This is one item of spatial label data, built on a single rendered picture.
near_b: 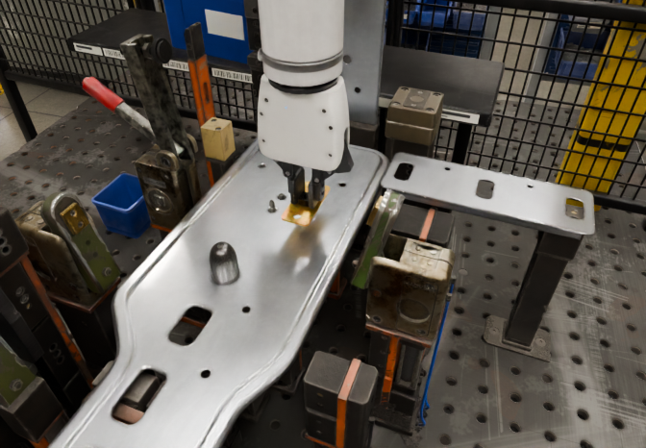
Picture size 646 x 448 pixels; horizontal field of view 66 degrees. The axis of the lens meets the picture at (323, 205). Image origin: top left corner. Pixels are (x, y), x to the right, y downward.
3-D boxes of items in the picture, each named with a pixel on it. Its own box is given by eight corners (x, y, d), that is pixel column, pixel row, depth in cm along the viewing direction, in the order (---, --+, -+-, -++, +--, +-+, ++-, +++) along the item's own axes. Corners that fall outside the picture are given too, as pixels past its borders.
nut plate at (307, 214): (308, 227, 61) (307, 219, 61) (279, 219, 62) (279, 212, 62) (331, 187, 67) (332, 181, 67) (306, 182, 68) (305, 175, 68)
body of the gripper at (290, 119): (243, 72, 51) (253, 161, 59) (335, 88, 49) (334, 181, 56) (274, 45, 57) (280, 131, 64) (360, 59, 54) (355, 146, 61)
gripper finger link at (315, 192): (307, 165, 59) (308, 209, 63) (332, 171, 58) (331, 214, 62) (316, 152, 61) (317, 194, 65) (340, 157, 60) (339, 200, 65)
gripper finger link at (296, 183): (269, 158, 60) (273, 200, 65) (293, 162, 59) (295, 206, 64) (281, 144, 63) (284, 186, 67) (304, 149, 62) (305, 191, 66)
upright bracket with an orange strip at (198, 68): (233, 283, 97) (189, 29, 66) (227, 281, 98) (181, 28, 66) (240, 272, 100) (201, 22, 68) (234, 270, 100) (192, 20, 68)
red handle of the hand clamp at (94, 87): (175, 158, 66) (75, 81, 64) (170, 167, 67) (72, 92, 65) (192, 142, 69) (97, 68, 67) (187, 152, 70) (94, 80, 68)
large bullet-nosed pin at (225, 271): (233, 296, 58) (225, 257, 54) (209, 288, 59) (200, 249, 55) (245, 277, 61) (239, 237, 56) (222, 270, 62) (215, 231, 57)
